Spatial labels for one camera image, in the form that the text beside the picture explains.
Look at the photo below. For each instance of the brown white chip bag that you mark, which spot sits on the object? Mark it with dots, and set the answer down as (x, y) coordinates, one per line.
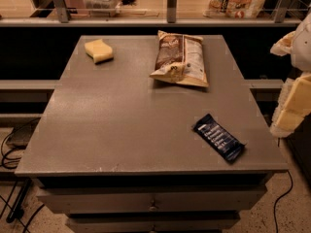
(180, 60)

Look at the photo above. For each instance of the grey metal shelf rail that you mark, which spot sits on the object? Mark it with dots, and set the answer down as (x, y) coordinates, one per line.
(147, 13)

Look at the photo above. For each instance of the grey drawer cabinet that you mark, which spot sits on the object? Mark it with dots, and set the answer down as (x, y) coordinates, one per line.
(115, 151)

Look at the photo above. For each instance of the dark blue rxbar wrapper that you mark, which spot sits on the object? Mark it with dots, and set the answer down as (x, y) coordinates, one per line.
(219, 139)

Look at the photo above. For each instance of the clear plastic container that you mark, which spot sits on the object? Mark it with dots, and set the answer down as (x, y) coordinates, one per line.
(102, 8)

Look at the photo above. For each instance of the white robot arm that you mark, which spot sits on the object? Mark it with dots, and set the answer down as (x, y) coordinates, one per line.
(294, 102)

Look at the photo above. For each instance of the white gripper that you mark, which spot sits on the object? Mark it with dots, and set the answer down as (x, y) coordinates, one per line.
(303, 50)

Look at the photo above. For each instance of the colourful snack bag on shelf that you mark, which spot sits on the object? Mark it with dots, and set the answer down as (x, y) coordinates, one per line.
(234, 8)

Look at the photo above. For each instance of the yellow sponge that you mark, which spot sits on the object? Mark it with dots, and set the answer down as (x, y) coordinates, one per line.
(99, 51)

